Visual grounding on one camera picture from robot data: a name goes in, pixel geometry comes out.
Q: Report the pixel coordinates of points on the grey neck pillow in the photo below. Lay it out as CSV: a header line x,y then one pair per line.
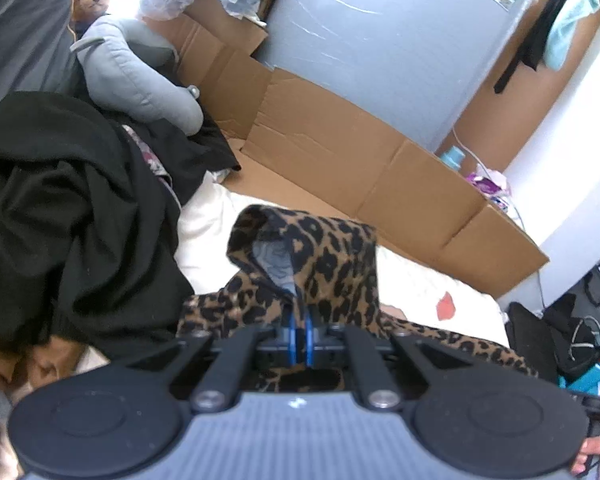
x,y
120,59

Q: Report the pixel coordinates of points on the black garment pile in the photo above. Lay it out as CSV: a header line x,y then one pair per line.
x,y
89,208

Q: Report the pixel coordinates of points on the cream bear print bedsheet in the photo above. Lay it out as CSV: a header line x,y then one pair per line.
x,y
423,295

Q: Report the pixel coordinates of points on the purple white detergent pouch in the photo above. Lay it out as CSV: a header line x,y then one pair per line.
x,y
491,183

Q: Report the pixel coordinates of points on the black bag on floor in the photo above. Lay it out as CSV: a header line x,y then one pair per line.
x,y
574,323

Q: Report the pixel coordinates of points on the light blue hanging cloth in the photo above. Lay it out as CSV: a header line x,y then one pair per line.
x,y
561,34

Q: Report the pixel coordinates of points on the black folded clothes stack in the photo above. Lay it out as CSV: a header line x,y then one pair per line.
x,y
542,342

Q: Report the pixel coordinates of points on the small teddy bear toy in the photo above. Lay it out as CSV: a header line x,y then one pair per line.
x,y
85,12

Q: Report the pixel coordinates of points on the blue cap detergent bottle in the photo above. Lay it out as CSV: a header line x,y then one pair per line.
x,y
453,157

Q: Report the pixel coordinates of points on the brown garment on bed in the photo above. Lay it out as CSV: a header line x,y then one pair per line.
x,y
40,365

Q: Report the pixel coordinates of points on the leopard print garment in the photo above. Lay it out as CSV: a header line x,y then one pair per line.
x,y
290,260

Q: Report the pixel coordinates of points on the tall brown cardboard panel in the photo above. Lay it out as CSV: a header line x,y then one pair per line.
x,y
495,127

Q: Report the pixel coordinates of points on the brown cardboard sheet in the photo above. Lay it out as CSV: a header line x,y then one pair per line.
x,y
303,147

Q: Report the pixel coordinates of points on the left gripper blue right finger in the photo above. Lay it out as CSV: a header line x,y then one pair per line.
x,y
309,333

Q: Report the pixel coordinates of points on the dark grey pillow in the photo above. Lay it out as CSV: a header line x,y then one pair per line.
x,y
35,41

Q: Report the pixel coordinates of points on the grey wrapped appliance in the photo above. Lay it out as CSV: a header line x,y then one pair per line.
x,y
415,64

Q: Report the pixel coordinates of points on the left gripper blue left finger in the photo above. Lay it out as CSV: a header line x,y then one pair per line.
x,y
290,335

